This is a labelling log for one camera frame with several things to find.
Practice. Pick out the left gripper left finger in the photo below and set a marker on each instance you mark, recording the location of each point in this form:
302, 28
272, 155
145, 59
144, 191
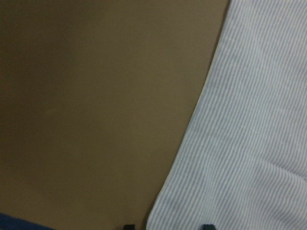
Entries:
129, 227

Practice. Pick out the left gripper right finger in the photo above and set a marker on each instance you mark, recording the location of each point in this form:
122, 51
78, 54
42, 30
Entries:
208, 227

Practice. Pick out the light blue striped shirt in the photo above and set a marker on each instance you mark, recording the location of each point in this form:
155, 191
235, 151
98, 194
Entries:
242, 163

